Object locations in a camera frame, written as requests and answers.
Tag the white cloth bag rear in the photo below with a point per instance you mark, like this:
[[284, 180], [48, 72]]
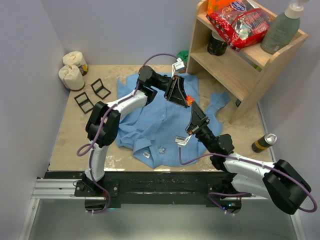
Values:
[[76, 58]]

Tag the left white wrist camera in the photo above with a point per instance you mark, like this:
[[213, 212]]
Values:
[[178, 67]]

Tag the dark jar on shelf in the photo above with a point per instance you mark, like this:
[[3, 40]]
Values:
[[217, 45]]

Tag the black stand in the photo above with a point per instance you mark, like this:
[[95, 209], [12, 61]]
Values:
[[99, 89], [84, 103]]

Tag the white cloth bag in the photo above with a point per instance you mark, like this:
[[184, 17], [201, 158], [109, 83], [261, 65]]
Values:
[[71, 77], [76, 58]]

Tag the green pump bottle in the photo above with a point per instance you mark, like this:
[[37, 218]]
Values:
[[283, 28]]

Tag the wooden shelf unit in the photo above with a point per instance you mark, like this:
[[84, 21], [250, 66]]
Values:
[[247, 74]]

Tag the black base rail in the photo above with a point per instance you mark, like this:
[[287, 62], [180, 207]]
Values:
[[117, 188]]

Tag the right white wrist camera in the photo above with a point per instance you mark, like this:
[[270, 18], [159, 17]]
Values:
[[182, 141]]

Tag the dark glass bottle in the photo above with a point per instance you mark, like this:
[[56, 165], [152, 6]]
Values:
[[264, 142]]

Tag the black stand front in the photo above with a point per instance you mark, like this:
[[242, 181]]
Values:
[[84, 103]]

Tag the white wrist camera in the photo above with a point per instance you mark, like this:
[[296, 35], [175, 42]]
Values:
[[178, 67], [182, 141]]

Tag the green lidded container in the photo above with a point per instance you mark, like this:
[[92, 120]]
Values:
[[183, 55]]

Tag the blue button shirt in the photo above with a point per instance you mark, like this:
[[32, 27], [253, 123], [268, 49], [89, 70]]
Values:
[[157, 124]]

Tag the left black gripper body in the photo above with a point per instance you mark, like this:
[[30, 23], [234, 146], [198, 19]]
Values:
[[166, 83]]

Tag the orange snack box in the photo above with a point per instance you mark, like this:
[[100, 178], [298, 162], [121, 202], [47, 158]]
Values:
[[215, 5]]

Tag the black stand rear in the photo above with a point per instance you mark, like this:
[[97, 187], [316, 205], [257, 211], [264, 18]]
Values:
[[99, 89]]

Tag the red candy bag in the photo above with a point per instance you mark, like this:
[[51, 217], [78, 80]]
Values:
[[241, 23]]

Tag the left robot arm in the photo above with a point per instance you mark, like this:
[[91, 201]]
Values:
[[103, 124]]

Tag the white cloth bag front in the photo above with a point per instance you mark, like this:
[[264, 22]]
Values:
[[71, 77]]

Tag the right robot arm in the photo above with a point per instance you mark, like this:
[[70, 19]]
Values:
[[277, 181]]

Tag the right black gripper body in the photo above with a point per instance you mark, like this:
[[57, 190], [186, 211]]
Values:
[[201, 130]]

